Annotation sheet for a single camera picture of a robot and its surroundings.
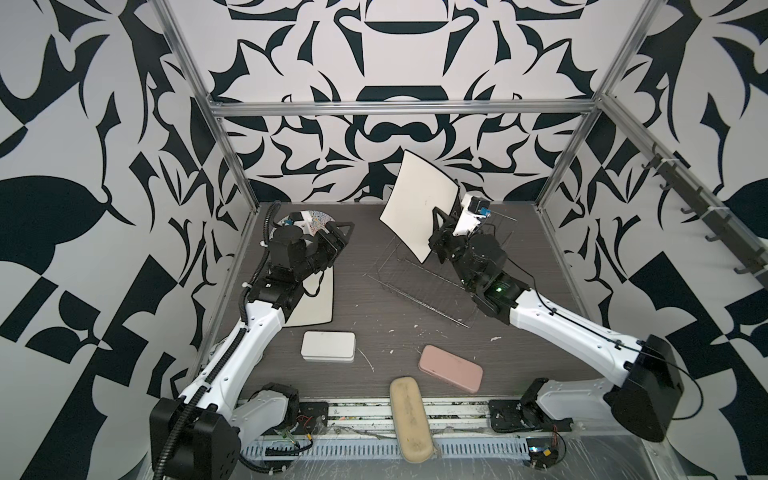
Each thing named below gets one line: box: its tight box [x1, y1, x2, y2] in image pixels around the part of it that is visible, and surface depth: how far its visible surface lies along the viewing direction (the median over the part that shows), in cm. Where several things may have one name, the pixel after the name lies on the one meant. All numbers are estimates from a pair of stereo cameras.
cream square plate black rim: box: [283, 265, 334, 328], surface depth 69 cm
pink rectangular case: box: [418, 344, 484, 394], surface depth 81 cm
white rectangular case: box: [301, 331, 357, 363], surface depth 84 cm
